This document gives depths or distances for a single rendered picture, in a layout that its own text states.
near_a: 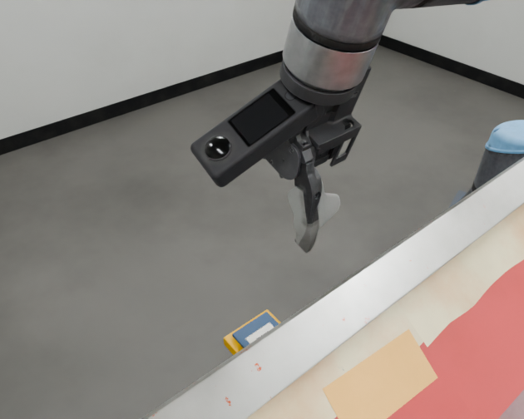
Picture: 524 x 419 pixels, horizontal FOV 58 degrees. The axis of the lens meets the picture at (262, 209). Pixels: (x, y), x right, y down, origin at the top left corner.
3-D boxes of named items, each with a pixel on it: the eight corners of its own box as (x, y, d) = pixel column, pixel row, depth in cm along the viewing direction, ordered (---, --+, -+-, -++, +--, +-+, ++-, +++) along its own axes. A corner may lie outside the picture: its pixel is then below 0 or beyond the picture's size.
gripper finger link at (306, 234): (353, 240, 54) (343, 165, 50) (316, 263, 51) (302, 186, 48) (334, 233, 57) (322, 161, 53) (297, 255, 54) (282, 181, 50)
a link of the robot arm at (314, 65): (334, 62, 36) (269, 5, 39) (318, 109, 39) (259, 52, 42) (398, 40, 39) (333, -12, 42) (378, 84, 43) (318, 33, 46)
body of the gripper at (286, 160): (345, 165, 53) (388, 78, 43) (287, 195, 49) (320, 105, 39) (302, 122, 56) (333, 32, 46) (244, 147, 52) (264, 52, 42)
